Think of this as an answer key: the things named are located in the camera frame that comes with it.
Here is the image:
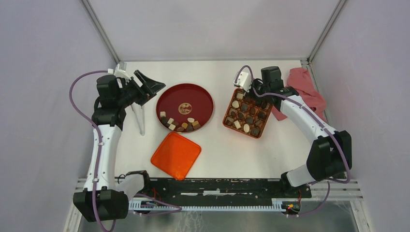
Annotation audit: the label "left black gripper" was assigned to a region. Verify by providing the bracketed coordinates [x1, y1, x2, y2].
[116, 70, 165, 108]

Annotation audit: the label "metal serving tongs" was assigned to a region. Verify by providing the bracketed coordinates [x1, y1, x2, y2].
[131, 103, 146, 136]

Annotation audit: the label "white rounded chocolate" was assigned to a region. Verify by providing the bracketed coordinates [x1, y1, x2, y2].
[231, 101, 240, 109]

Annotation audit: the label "orange compartment chocolate box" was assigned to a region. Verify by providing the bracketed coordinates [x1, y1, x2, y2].
[222, 88, 273, 139]

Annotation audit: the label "white oval chocolate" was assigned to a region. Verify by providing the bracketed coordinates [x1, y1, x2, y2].
[243, 124, 250, 133]
[187, 117, 195, 123]

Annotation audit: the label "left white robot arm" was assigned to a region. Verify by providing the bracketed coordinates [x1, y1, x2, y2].
[73, 70, 166, 222]

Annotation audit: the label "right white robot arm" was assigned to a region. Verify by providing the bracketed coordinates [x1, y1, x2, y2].
[250, 66, 352, 197]

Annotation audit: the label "round dark red plate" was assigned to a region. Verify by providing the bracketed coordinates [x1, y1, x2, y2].
[156, 83, 215, 133]

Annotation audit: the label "pink cloth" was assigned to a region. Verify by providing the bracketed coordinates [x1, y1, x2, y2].
[283, 68, 327, 122]

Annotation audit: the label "orange box lid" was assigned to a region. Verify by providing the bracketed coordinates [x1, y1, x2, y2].
[150, 132, 202, 181]

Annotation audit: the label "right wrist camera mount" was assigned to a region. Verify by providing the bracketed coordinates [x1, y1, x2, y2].
[233, 71, 251, 92]

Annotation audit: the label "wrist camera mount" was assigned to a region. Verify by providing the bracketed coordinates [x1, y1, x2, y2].
[233, 71, 251, 92]
[107, 61, 131, 88]

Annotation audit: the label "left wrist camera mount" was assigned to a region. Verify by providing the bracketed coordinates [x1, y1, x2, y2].
[107, 61, 131, 88]

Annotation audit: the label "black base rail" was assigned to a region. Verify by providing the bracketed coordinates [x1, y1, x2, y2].
[140, 178, 312, 206]

